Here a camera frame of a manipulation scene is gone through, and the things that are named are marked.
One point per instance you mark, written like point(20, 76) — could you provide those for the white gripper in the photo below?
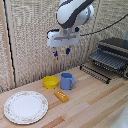
point(63, 38)

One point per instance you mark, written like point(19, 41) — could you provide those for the yellow bowl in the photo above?
point(50, 81)

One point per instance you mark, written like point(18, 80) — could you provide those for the black oven rack tray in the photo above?
point(95, 73)

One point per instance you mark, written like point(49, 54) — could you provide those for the yellow rectangular block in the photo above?
point(61, 96)

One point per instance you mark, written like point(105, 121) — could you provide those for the white patterned plate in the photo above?
point(26, 107)

